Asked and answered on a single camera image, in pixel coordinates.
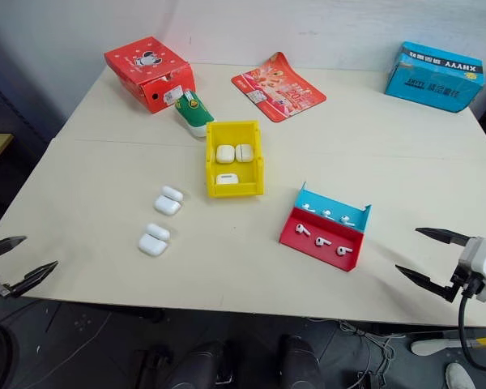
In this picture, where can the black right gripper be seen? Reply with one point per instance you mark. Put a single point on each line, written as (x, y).
(467, 285)

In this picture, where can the blue cardboard box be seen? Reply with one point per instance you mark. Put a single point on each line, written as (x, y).
(433, 77)

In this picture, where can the yellow plastic bin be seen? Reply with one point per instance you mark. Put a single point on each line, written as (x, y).
(251, 133)

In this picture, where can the red cardboard box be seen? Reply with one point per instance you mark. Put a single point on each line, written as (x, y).
(146, 61)

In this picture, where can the white and yellow floor object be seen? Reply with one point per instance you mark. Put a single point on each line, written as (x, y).
(433, 347)

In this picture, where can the blue plastic tray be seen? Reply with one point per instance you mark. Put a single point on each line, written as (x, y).
(332, 204)

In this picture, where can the red plastic tray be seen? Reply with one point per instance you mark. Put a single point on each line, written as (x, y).
(308, 248)

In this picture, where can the dark rounded shape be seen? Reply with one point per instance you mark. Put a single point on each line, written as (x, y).
(299, 362)
(198, 364)

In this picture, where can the red flat packet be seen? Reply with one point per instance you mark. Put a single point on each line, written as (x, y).
(279, 89)

